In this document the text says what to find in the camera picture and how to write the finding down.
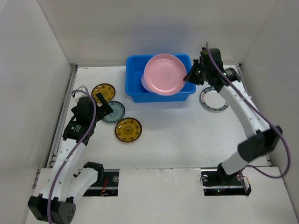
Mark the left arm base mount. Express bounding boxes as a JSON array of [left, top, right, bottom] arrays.
[[83, 169, 120, 197]]

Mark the blue floral small plate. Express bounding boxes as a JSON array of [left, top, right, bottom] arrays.
[[102, 100, 125, 124]]

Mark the yellow patterned small plate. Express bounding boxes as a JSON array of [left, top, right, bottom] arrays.
[[114, 118, 142, 143]]

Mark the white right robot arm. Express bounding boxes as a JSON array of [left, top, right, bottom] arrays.
[[184, 47, 282, 184]]

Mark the pink plastic plate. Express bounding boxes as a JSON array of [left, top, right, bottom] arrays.
[[143, 54, 187, 96]]

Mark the purple plastic plate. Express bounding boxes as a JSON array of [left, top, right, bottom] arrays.
[[141, 73, 153, 92]]

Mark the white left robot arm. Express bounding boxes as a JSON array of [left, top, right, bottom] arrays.
[[28, 90, 113, 224]]

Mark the green rimmed white plate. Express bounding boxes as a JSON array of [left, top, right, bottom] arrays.
[[199, 86, 229, 112]]

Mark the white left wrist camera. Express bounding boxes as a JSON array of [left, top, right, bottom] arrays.
[[71, 85, 89, 99]]

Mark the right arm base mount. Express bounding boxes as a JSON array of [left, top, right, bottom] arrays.
[[199, 168, 252, 196]]

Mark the blue plastic bin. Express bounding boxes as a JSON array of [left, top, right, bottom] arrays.
[[125, 55, 196, 103]]

